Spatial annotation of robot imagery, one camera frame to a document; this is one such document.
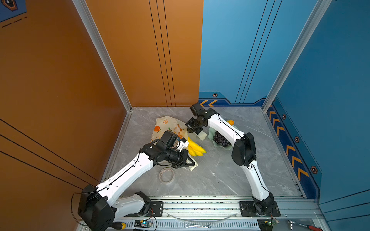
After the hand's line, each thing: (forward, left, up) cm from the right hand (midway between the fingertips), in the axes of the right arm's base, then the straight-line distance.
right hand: (185, 129), depth 92 cm
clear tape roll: (-25, +11, -12) cm, 30 cm away
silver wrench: (-49, -2, -13) cm, 51 cm away
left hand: (-26, -6, +7) cm, 27 cm away
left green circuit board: (-49, +20, -13) cm, 54 cm away
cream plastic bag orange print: (+5, +12, 0) cm, 13 cm away
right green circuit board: (-47, -44, -12) cm, 65 cm away
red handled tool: (-50, -62, -14) cm, 81 cm away
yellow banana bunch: (-14, -6, -1) cm, 15 cm away
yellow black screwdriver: (-50, +31, -10) cm, 59 cm away
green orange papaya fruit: (+9, -31, -3) cm, 33 cm away
